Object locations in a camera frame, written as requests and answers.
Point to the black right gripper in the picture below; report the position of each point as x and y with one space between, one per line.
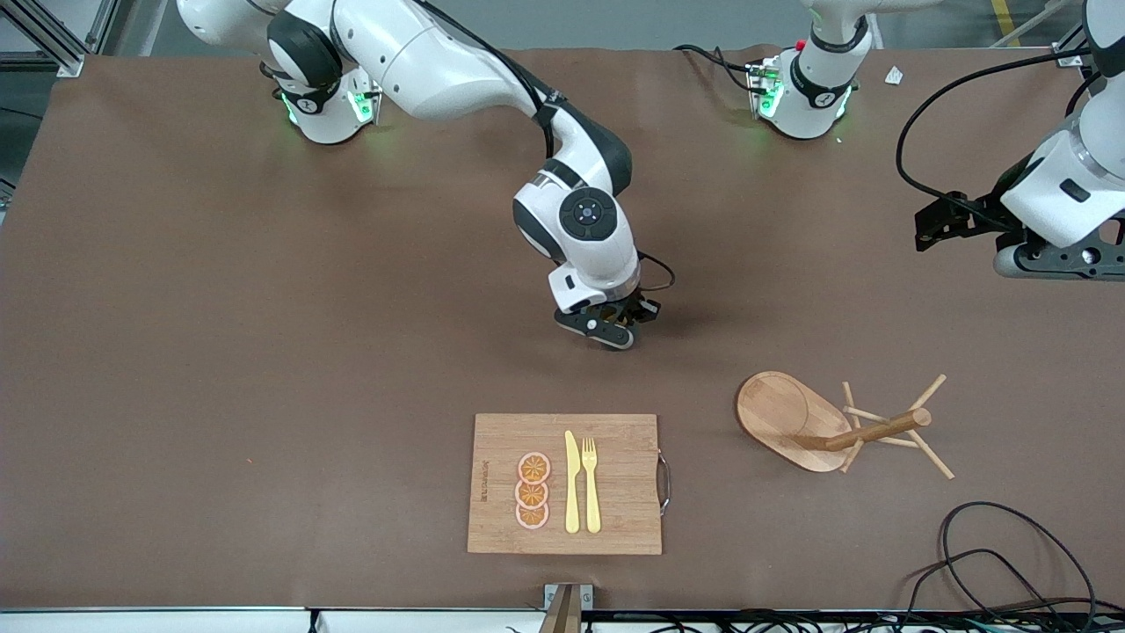
626 309

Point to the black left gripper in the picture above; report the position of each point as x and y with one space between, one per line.
983 214

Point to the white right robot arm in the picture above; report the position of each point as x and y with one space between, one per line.
439 70

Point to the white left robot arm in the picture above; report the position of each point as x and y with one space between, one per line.
813 97

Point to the wooden cup rack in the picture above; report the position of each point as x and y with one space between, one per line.
778 413

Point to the white paper scrap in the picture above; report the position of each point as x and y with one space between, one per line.
894 76

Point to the wooden cutting board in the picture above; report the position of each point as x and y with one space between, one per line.
624 492

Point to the orange slice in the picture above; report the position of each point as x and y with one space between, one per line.
533 468

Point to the yellow plastic knife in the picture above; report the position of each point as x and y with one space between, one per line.
572 492

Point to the yellow plastic fork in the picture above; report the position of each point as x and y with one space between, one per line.
592 501

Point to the aluminium frame profile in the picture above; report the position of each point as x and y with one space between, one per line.
1068 57
66 63

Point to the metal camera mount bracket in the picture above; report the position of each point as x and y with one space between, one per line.
567 607

